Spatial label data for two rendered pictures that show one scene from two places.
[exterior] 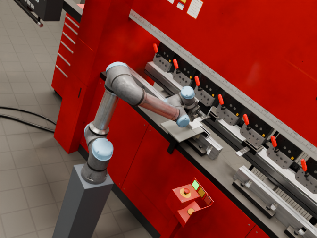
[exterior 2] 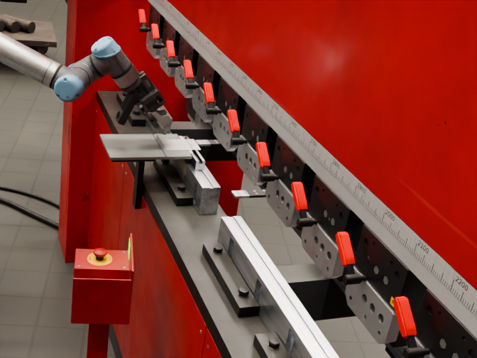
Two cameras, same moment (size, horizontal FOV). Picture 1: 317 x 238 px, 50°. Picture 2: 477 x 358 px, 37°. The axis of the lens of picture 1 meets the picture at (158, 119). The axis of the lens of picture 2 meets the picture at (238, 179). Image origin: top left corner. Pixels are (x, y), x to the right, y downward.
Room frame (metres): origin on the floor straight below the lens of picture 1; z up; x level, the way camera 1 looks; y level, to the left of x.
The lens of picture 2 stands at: (0.34, -1.62, 1.92)
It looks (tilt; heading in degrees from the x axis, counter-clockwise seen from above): 25 degrees down; 35
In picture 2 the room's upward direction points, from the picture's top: 9 degrees clockwise
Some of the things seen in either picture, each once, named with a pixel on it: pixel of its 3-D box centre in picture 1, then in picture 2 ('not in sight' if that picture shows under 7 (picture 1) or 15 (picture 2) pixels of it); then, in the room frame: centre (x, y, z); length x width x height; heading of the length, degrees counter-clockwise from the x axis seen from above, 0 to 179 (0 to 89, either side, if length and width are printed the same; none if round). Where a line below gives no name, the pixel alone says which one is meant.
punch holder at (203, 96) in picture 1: (208, 89); (195, 67); (2.01, -0.22, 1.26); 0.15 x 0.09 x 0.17; 59
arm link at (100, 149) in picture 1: (100, 152); not in sight; (1.39, 0.21, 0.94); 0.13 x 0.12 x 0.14; 35
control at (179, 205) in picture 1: (188, 201); (102, 276); (1.52, -0.38, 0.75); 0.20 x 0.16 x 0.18; 48
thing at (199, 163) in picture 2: (197, 126); (191, 152); (1.98, -0.27, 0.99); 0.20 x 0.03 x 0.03; 59
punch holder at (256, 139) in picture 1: (257, 128); (238, 114); (1.80, -0.56, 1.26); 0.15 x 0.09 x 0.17; 59
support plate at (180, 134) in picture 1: (182, 128); (145, 146); (1.87, -0.17, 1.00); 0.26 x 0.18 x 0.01; 149
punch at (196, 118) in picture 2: (203, 107); (194, 108); (2.00, -0.24, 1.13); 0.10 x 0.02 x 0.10; 59
